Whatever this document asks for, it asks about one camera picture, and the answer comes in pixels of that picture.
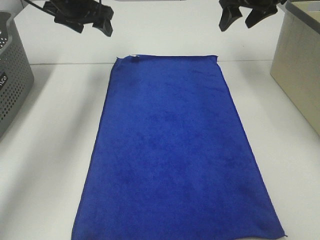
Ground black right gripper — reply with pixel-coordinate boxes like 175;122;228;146
219;0;278;32

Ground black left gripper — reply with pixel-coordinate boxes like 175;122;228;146
43;0;114;37

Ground blue microfiber towel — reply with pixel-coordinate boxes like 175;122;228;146
71;55;285;240

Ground beige storage box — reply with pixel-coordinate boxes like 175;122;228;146
270;0;320;133

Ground grey perforated plastic basket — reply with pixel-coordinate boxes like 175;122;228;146
0;11;34;136

